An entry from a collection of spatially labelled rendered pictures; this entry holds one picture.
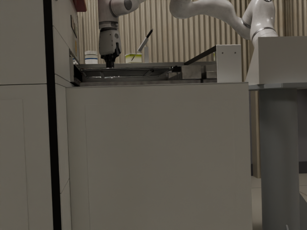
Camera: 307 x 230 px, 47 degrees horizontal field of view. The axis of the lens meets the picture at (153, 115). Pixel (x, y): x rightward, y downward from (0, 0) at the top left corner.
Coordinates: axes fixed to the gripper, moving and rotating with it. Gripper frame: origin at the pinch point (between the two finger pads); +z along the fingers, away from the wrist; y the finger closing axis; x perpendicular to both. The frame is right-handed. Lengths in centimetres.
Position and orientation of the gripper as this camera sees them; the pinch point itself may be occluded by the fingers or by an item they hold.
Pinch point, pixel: (110, 66)
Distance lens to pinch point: 154.4
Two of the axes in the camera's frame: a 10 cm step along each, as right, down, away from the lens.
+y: -7.5, 0.1, 6.7
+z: 0.4, 10.0, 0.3
